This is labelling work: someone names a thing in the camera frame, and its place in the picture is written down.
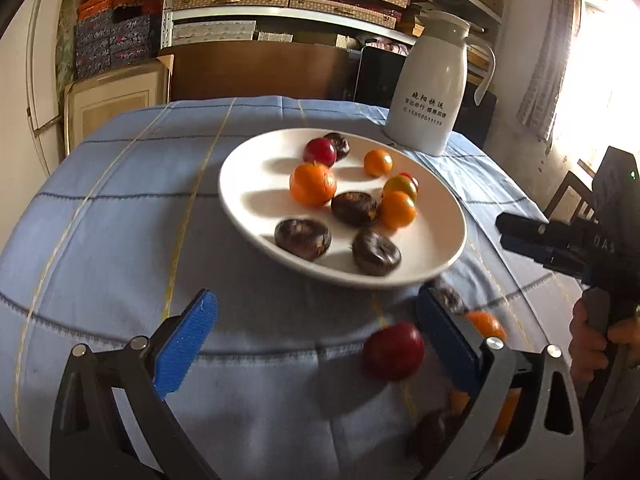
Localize white thermos jug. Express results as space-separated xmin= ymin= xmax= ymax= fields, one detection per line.
xmin=383 ymin=10 xmax=496 ymax=157

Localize large orange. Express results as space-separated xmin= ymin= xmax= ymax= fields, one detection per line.
xmin=465 ymin=311 xmax=507 ymax=342

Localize small orange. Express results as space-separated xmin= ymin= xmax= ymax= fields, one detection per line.
xmin=378 ymin=191 xmax=417 ymax=231
xmin=363 ymin=149 xmax=393 ymax=177

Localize white metal shelf rack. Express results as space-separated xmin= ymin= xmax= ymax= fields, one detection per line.
xmin=160 ymin=0 xmax=506 ymax=56

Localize dark red plum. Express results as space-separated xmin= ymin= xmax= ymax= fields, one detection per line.
xmin=362 ymin=322 xmax=426 ymax=382

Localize stack of orange patterned boxes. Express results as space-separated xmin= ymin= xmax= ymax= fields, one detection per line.
xmin=77 ymin=0 xmax=161 ymax=21

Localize green marble slab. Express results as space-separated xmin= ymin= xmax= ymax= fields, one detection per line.
xmin=55 ymin=0 xmax=83 ymax=86

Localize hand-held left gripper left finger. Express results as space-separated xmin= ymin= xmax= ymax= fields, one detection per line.
xmin=49 ymin=288 xmax=221 ymax=480

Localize white panel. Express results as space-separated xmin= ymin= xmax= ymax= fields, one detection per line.
xmin=25 ymin=0 xmax=66 ymax=176

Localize bright window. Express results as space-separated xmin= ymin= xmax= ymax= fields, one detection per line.
xmin=575 ymin=0 xmax=640 ymax=176

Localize person's right hand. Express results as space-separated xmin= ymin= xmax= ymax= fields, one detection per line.
xmin=570 ymin=299 xmax=640 ymax=386

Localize stack of white boxes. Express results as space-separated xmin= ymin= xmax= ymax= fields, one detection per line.
xmin=172 ymin=20 xmax=293 ymax=43

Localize dark water chestnut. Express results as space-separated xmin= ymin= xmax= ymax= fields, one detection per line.
xmin=432 ymin=285 xmax=466 ymax=313
xmin=352 ymin=228 xmax=402 ymax=277
xmin=331 ymin=191 xmax=379 ymax=227
xmin=407 ymin=410 xmax=458 ymax=471
xmin=274 ymin=217 xmax=332 ymax=262
xmin=323 ymin=132 xmax=350 ymax=162

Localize dark wooden chair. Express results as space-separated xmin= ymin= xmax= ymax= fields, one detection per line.
xmin=542 ymin=160 xmax=601 ymax=221

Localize picture frame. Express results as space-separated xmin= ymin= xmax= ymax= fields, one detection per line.
xmin=62 ymin=55 xmax=175 ymax=158

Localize blue checked tablecloth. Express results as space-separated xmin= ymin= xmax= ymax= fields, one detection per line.
xmin=0 ymin=95 xmax=583 ymax=480

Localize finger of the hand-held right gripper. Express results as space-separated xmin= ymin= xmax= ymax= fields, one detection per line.
xmin=501 ymin=235 xmax=588 ymax=278
xmin=496 ymin=212 xmax=593 ymax=249

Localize stack of blue patterned boxes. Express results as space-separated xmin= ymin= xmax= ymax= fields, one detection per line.
xmin=74 ymin=12 xmax=153 ymax=81

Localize white plate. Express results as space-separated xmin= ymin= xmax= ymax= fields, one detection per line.
xmin=218 ymin=128 xmax=467 ymax=288

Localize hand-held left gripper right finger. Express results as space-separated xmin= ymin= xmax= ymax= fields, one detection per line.
xmin=416 ymin=284 xmax=586 ymax=480

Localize patterned curtain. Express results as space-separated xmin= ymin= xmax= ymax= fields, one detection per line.
xmin=515 ymin=0 xmax=586 ymax=156

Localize tangerine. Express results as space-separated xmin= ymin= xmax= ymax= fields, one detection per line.
xmin=289 ymin=161 xmax=337 ymax=207

